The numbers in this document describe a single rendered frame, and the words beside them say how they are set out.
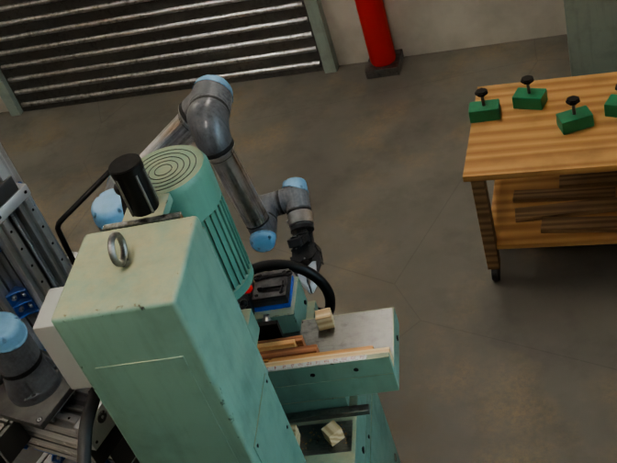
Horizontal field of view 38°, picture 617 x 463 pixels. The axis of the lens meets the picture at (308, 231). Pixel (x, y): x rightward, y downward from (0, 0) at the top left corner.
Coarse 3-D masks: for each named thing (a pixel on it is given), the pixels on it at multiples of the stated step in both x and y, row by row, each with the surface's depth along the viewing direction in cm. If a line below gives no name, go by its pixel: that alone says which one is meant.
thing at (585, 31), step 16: (576, 0) 354; (592, 0) 352; (608, 0) 351; (576, 16) 358; (592, 16) 357; (608, 16) 355; (576, 32) 363; (592, 32) 361; (608, 32) 360; (576, 48) 367; (592, 48) 366; (608, 48) 364; (576, 64) 372; (592, 64) 370; (608, 64) 369
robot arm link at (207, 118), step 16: (192, 112) 242; (208, 112) 241; (224, 112) 243; (192, 128) 242; (208, 128) 240; (224, 128) 242; (208, 144) 241; (224, 144) 243; (208, 160) 245; (224, 160) 246; (224, 176) 249; (240, 176) 250; (240, 192) 252; (256, 192) 257; (240, 208) 256; (256, 208) 257; (256, 224) 259; (272, 224) 263; (256, 240) 260; (272, 240) 261
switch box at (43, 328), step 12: (60, 288) 158; (48, 300) 156; (48, 312) 154; (36, 324) 152; (48, 324) 151; (48, 336) 153; (60, 336) 152; (48, 348) 154; (60, 348) 154; (60, 360) 156; (72, 360) 156; (72, 372) 158; (72, 384) 160; (84, 384) 160
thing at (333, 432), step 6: (324, 426) 203; (330, 426) 202; (336, 426) 202; (324, 432) 201; (330, 432) 201; (336, 432) 201; (342, 432) 202; (330, 438) 200; (336, 438) 202; (342, 438) 203
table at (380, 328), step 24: (312, 312) 227; (360, 312) 218; (384, 312) 216; (288, 336) 218; (312, 336) 216; (336, 336) 214; (360, 336) 212; (384, 336) 210; (312, 384) 205; (336, 384) 204; (360, 384) 204; (384, 384) 203
